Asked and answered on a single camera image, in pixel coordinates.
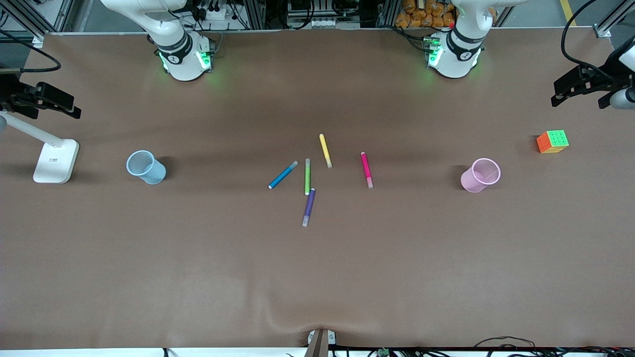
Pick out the black floor cable bundle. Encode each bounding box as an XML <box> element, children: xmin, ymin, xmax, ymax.
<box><xmin>474</xmin><ymin>336</ymin><xmax>635</xmax><ymax>357</ymax></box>

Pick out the blue marker pen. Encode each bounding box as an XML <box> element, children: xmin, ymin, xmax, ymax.
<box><xmin>268</xmin><ymin>160</ymin><xmax>299</xmax><ymax>190</ymax></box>

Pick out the yellow marker pen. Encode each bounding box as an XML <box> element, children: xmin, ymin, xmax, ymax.
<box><xmin>318</xmin><ymin>133</ymin><xmax>333</xmax><ymax>169</ymax></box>

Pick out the light blue plastic cup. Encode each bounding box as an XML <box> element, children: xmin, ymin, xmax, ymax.
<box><xmin>126</xmin><ymin>150</ymin><xmax>167</xmax><ymax>185</ymax></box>

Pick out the bag of orange items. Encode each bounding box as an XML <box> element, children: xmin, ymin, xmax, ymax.
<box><xmin>395</xmin><ymin>0</ymin><xmax>457</xmax><ymax>29</ymax></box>

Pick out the brown table cover sheet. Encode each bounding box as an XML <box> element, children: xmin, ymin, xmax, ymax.
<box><xmin>0</xmin><ymin>27</ymin><xmax>635</xmax><ymax>350</ymax></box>

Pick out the pink marker pen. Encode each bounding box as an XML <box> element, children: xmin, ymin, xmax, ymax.
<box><xmin>361</xmin><ymin>152</ymin><xmax>374</xmax><ymax>189</ymax></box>

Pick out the white power strip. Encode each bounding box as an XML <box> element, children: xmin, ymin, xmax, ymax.
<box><xmin>196</xmin><ymin>0</ymin><xmax>241</xmax><ymax>21</ymax></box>

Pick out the purple marker pen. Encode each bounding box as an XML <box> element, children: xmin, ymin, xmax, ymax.
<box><xmin>302</xmin><ymin>188</ymin><xmax>317</xmax><ymax>228</ymax></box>

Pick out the pink plastic cup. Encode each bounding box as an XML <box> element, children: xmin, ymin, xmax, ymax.
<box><xmin>460</xmin><ymin>158</ymin><xmax>502</xmax><ymax>193</ymax></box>

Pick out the colourful puzzle cube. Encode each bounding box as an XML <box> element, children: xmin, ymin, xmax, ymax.
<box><xmin>536</xmin><ymin>130</ymin><xmax>570</xmax><ymax>154</ymax></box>

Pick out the aluminium frame post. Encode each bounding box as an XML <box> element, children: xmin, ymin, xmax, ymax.
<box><xmin>593</xmin><ymin>0</ymin><xmax>635</xmax><ymax>39</ymax></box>
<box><xmin>0</xmin><ymin>0</ymin><xmax>75</xmax><ymax>48</ymax></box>

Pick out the white desk lamp stand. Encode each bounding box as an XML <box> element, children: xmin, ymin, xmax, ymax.
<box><xmin>0</xmin><ymin>112</ymin><xmax>80</xmax><ymax>184</ymax></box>

